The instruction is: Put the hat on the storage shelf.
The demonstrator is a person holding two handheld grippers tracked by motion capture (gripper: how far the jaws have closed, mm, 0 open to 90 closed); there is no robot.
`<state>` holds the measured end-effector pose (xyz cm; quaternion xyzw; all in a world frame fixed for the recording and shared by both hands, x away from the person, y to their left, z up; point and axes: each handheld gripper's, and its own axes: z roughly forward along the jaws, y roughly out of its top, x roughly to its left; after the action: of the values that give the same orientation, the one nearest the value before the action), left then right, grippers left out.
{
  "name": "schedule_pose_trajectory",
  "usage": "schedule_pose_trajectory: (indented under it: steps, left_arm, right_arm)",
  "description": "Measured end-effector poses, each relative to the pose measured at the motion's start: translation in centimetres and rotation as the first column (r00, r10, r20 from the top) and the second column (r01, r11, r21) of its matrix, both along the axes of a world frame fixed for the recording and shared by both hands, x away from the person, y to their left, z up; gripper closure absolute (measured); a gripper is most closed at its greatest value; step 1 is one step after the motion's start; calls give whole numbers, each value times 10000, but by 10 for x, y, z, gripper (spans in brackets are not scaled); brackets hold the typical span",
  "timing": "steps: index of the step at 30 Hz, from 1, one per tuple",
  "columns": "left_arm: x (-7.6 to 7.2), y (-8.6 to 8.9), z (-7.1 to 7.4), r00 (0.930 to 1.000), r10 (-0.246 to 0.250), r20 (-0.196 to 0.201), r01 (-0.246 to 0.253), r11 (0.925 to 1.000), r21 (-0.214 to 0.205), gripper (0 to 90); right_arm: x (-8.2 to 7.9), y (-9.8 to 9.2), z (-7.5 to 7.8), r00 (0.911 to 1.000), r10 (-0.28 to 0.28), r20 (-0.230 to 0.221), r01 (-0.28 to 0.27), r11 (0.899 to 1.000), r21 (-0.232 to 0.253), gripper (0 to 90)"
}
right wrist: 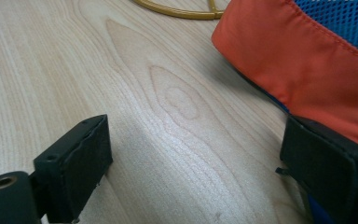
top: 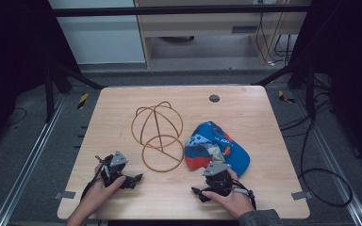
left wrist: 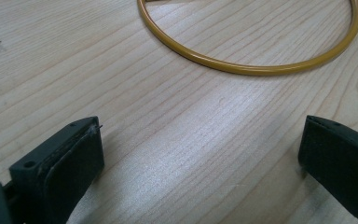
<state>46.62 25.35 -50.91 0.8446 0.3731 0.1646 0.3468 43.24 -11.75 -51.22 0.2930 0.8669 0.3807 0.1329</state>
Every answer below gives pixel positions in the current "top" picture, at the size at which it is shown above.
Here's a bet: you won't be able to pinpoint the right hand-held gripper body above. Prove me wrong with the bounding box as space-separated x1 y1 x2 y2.
201 160 234 198

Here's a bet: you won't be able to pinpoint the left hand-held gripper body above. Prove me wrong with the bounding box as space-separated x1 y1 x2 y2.
95 150 137 190

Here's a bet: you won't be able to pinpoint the blue and red cap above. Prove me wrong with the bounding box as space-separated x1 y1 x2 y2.
184 121 252 178

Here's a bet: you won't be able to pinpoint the gold wire hat stand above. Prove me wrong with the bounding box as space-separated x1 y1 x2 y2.
130 101 186 173

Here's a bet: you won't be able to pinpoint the person's right hand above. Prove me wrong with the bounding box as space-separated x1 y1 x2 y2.
201 168 256 219

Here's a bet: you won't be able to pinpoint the person's left hand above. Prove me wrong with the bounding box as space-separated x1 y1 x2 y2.
79 164 127 218

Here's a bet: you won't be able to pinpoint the yellow and black tape strip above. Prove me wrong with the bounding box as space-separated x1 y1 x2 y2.
76 92 90 110
277 89 297 105

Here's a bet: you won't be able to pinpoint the black metal stand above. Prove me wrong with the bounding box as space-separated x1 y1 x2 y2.
251 60 318 121
42 60 107 124

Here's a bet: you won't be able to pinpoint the white cabinet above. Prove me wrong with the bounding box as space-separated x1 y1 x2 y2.
47 0 147 66

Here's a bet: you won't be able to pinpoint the black curtain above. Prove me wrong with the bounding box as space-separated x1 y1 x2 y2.
0 0 82 154
288 0 362 177

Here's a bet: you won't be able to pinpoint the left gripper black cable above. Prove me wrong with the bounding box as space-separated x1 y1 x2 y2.
80 155 106 202

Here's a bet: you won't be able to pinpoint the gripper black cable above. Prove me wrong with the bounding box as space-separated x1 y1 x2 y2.
231 179 258 211
80 155 106 202

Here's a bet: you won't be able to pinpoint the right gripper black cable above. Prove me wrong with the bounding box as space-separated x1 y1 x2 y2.
231 179 258 211

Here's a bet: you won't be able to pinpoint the grey metal table bracket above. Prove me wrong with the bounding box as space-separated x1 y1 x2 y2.
290 190 314 202
54 190 76 201

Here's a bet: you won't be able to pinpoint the aluminium floor rail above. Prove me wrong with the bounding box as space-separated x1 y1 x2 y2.
0 93 68 226
293 89 362 226

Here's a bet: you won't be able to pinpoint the black looped floor cable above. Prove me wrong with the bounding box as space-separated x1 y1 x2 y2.
297 118 354 208

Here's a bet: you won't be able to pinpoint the black cables beside stand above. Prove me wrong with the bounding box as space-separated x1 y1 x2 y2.
278 74 336 139

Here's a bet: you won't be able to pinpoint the thin black floor cable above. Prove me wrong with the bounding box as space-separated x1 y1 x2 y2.
4 106 28 127

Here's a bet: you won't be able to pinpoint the bundle of hanging desk cables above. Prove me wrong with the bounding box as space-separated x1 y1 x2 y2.
255 11 294 68

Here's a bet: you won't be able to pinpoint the black horizontal frame bar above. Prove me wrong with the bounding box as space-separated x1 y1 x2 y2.
27 4 313 18

